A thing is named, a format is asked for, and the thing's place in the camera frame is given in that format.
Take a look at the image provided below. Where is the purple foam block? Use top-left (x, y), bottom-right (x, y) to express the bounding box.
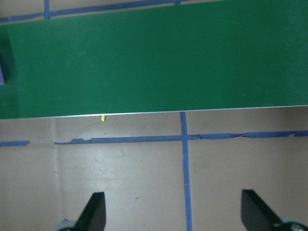
top-left (0, 54), bottom-right (6, 85)

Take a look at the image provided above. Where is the green belt conveyor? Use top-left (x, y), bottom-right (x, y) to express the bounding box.
top-left (0, 0), bottom-right (308, 120)

